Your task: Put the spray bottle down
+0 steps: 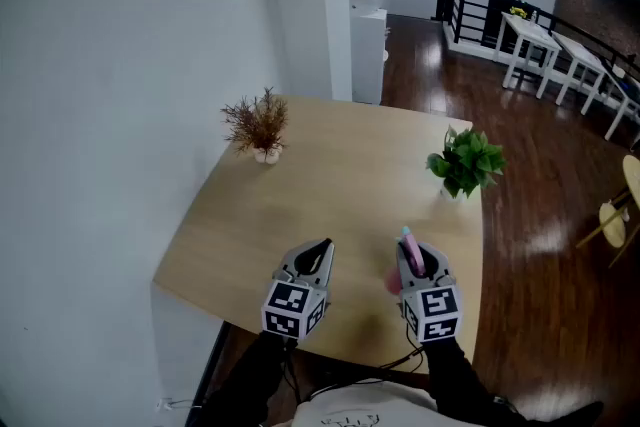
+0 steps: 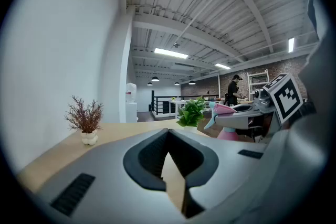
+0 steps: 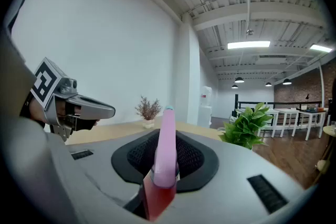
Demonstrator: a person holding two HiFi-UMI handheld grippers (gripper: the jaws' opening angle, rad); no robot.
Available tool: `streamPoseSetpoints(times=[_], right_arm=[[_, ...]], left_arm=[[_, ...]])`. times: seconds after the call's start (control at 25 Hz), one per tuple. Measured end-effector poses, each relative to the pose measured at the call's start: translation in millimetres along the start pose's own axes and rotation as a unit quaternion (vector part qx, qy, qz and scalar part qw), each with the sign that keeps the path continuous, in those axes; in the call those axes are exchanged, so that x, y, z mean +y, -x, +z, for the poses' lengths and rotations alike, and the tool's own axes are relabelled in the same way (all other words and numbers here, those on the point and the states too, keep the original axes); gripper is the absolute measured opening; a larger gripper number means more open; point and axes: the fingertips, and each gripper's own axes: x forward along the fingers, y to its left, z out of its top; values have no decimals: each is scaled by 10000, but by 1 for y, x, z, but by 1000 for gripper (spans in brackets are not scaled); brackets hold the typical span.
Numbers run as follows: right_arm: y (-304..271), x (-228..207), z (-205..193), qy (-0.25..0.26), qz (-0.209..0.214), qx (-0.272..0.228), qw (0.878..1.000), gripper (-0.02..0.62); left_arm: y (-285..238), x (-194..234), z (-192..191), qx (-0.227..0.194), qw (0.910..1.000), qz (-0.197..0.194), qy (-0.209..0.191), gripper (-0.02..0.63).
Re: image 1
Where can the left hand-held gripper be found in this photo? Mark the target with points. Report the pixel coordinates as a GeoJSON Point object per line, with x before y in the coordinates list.
{"type": "Point", "coordinates": [290, 310]}

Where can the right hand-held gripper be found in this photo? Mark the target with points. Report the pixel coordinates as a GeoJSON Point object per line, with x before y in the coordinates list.
{"type": "Point", "coordinates": [435, 310]}

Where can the pink object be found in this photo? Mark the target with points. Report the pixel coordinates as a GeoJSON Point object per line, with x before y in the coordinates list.
{"type": "Point", "coordinates": [414, 252]}

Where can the person's left forearm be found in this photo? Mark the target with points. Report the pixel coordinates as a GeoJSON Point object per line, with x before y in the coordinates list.
{"type": "Point", "coordinates": [250, 380]}

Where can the person's right forearm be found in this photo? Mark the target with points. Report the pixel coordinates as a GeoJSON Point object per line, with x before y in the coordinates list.
{"type": "Point", "coordinates": [460, 380]}

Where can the green leafy potted plant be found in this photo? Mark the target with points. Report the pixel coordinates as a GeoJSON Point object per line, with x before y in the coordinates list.
{"type": "Point", "coordinates": [467, 162]}

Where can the brown dried plant white pot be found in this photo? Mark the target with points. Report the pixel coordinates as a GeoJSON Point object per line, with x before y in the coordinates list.
{"type": "Point", "coordinates": [257, 122]}

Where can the person's white shirt torso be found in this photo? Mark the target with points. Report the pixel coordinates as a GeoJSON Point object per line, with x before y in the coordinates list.
{"type": "Point", "coordinates": [370, 407]}

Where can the round pale wooden stool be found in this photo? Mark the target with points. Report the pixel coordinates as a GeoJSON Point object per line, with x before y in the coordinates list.
{"type": "Point", "coordinates": [612, 222]}

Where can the white water dispenser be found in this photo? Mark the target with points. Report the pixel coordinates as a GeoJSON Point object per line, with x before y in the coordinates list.
{"type": "Point", "coordinates": [367, 55]}

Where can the white side table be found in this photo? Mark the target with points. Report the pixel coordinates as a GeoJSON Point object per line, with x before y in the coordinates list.
{"type": "Point", "coordinates": [622, 92]}
{"type": "Point", "coordinates": [530, 32]}
{"type": "Point", "coordinates": [580, 52]}

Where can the black railing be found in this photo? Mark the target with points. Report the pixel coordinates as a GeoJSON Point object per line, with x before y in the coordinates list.
{"type": "Point", "coordinates": [470, 10]}

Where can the yellow flowers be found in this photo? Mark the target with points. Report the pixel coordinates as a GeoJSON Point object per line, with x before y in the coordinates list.
{"type": "Point", "coordinates": [518, 12]}

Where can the black table frame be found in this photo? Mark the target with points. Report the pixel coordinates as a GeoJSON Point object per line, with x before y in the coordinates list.
{"type": "Point", "coordinates": [210, 375]}

